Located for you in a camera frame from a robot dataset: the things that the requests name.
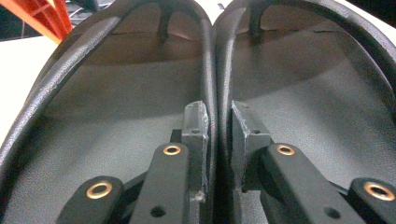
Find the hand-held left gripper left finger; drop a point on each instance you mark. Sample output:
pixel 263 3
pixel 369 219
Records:
pixel 196 149

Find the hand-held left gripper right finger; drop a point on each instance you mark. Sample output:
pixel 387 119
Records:
pixel 247 140

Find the black slipper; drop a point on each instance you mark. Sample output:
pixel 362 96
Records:
pixel 118 93
pixel 299 93

